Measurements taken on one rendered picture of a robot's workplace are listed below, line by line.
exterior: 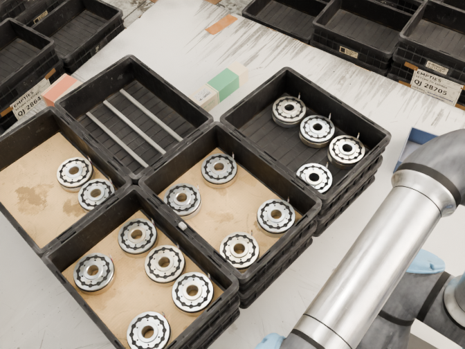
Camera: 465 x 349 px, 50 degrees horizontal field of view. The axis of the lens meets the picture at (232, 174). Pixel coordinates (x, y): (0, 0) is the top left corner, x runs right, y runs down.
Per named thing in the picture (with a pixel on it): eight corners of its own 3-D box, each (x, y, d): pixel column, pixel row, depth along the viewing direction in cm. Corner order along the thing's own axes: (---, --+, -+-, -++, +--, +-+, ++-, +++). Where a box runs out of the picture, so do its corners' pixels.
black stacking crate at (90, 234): (242, 300, 126) (241, 283, 117) (151, 389, 115) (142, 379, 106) (142, 205, 143) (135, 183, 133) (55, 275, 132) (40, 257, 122)
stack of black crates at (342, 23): (400, 70, 260) (418, 16, 231) (375, 107, 246) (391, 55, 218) (332, 41, 273) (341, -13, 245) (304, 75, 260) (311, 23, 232)
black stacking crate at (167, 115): (218, 143, 154) (215, 120, 144) (143, 203, 143) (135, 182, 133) (137, 79, 170) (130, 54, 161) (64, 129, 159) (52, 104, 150)
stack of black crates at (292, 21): (332, 41, 273) (338, 6, 254) (304, 75, 260) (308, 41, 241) (270, 16, 287) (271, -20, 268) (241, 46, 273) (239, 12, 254)
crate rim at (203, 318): (242, 286, 118) (242, 282, 116) (144, 381, 107) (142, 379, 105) (136, 186, 135) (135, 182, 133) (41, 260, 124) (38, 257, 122)
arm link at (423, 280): (374, 281, 117) (400, 231, 113) (429, 315, 110) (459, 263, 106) (357, 294, 106) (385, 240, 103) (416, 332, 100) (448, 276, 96)
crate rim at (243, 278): (324, 207, 129) (324, 202, 127) (242, 286, 118) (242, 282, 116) (216, 124, 146) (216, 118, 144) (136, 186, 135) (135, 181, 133)
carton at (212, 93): (236, 72, 186) (236, 60, 181) (248, 80, 183) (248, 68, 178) (189, 109, 177) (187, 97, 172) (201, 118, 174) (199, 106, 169)
